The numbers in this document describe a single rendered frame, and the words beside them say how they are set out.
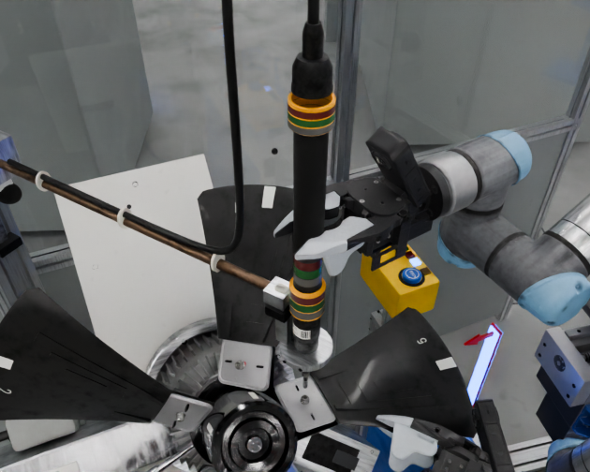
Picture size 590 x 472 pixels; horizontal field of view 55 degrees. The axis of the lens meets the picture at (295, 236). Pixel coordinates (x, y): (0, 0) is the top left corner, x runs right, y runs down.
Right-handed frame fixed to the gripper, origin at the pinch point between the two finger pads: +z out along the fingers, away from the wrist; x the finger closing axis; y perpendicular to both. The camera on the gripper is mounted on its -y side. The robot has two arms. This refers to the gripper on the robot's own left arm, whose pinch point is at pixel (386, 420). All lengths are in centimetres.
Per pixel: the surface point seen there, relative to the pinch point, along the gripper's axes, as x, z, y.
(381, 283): 17.5, 15.5, -36.1
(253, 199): -22.5, 27.6, -11.8
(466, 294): 103, 6, -110
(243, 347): -9.3, 21.0, 3.9
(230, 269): -23.8, 22.4, 1.6
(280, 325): -19.0, 14.3, 3.5
